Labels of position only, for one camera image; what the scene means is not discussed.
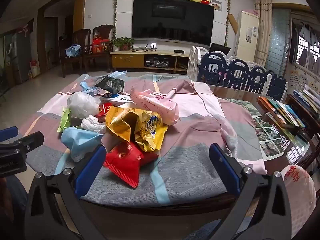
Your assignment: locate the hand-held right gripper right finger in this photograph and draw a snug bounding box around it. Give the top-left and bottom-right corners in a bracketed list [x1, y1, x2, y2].
[197, 142, 293, 240]

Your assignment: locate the potted green plant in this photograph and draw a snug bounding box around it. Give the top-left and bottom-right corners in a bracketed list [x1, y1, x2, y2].
[111, 37, 135, 52]

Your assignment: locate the white blue medicine box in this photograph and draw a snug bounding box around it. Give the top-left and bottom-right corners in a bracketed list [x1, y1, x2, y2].
[99, 93, 137, 105]

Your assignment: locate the wooden wall slat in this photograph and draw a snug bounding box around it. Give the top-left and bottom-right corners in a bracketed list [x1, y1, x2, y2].
[227, 14, 238, 34]

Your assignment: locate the white plastic bag red print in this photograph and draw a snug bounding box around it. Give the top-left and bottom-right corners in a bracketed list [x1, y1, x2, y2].
[280, 164, 317, 240]

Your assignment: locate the audio amplifier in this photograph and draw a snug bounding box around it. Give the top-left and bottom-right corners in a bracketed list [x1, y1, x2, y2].
[145, 58, 168, 68]

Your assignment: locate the white standing air conditioner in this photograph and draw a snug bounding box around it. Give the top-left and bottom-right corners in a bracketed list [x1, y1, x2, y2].
[235, 10, 260, 62]

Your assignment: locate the light blue plastic bag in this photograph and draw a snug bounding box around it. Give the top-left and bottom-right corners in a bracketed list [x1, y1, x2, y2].
[61, 126, 104, 163]

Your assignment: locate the blue cloth bundle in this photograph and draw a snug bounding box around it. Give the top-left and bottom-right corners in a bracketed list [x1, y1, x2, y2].
[65, 44, 82, 57]

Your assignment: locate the red white floor bag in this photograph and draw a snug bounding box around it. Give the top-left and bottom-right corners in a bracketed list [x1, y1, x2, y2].
[28, 59, 41, 78]

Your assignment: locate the beige curtain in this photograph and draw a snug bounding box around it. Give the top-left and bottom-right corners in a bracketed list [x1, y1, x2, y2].
[254, 0, 272, 67]

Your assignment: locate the black monitor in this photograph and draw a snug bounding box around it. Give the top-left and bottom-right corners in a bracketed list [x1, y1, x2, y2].
[209, 42, 231, 55]

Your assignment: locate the wooden television cabinet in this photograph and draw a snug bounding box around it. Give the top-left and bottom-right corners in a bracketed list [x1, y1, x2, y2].
[110, 49, 193, 74]

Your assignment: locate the pile of books and papers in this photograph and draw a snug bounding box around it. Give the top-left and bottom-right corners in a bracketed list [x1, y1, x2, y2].
[292, 84, 320, 110]

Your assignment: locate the clear plastic wrapper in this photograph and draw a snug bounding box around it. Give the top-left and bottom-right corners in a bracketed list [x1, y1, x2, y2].
[94, 75, 125, 93]

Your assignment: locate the blue face mask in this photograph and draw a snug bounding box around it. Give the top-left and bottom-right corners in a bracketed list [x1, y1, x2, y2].
[80, 81, 100, 96]

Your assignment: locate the white playpen panel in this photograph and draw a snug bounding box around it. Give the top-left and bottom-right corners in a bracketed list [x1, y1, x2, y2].
[187, 45, 210, 82]

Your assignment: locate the large black television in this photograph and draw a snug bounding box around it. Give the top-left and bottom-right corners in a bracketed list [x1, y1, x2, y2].
[131, 0, 215, 47]

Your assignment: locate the row of navy playpen panels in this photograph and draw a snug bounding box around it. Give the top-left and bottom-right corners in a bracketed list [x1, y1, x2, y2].
[196, 51, 288, 103]

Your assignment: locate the red gift box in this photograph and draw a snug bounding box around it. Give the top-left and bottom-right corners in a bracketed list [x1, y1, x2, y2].
[91, 37, 113, 53]

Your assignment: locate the pink grey checked cloth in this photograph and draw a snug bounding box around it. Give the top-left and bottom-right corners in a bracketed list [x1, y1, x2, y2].
[19, 73, 268, 207]

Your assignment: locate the red cigarette box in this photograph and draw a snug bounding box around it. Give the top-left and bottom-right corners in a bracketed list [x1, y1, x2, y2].
[96, 104, 112, 124]

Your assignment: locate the ivy garland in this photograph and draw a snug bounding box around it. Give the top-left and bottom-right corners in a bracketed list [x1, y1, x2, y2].
[224, 0, 231, 47]
[112, 0, 120, 45]

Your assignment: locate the barred window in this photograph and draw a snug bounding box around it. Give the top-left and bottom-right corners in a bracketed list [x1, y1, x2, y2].
[291, 19, 320, 74]

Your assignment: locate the wooden side table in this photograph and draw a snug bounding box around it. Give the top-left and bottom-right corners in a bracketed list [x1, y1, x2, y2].
[285, 94, 320, 140]

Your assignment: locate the red snack wrapper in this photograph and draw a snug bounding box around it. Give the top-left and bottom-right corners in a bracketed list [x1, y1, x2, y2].
[103, 141, 160, 189]

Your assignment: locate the row of colourful books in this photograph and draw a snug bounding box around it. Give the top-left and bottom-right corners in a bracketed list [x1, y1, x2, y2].
[257, 95, 307, 130]

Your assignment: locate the pink plastic wrapper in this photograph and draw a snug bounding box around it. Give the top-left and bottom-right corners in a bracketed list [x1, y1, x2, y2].
[130, 87, 180, 126]

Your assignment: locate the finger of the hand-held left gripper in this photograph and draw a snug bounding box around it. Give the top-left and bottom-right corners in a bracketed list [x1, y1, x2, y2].
[0, 126, 18, 143]
[0, 131, 45, 155]

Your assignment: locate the white tissue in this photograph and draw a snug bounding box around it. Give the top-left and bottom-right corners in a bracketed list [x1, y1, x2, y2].
[80, 115, 107, 133]

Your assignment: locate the green wrapper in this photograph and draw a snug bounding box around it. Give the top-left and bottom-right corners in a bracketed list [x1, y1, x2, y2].
[56, 107, 73, 132]

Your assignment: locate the yellow snack bag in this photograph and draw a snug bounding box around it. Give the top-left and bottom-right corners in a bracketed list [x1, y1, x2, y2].
[104, 106, 168, 152]

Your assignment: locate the dark wooden armchair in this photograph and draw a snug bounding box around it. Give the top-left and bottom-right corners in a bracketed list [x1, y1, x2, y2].
[84, 24, 114, 73]
[59, 29, 92, 78]

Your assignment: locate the grey refrigerator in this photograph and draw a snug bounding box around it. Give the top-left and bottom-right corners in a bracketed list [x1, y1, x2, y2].
[10, 31, 32, 84]

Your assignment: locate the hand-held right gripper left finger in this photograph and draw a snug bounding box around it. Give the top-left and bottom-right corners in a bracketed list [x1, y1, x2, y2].
[24, 144, 108, 240]

